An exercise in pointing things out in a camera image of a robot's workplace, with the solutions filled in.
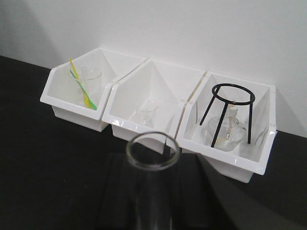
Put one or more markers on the large clear glass beaker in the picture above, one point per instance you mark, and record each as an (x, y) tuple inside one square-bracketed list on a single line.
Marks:
[(91, 80)]

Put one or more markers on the left white storage bin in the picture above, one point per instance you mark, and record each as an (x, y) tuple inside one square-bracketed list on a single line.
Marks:
[(60, 89)]

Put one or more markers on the middle white storage bin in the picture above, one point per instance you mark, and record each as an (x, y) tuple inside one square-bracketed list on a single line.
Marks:
[(169, 87)]

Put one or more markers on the white storage bin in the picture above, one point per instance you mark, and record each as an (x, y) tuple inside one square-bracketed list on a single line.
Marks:
[(60, 89), (246, 158), (169, 87)]

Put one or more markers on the small clear glass beaker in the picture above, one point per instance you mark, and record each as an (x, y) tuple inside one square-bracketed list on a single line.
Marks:
[(145, 112)]

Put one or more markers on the yellow plastic spatula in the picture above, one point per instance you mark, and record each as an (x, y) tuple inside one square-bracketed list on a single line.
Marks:
[(74, 69)]

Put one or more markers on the right white storage bin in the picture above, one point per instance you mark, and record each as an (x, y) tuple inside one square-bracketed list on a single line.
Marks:
[(246, 158)]

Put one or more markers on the green plastic spatula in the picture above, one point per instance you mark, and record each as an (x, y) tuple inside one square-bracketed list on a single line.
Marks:
[(86, 99)]

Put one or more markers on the black metal tripod stand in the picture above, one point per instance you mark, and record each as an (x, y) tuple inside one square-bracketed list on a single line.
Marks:
[(231, 94)]

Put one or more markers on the glass alcohol lamp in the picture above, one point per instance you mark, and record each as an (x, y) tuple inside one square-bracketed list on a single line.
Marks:
[(231, 132)]

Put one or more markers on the clear glass test tube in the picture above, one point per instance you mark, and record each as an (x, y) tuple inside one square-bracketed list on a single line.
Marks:
[(153, 176)]

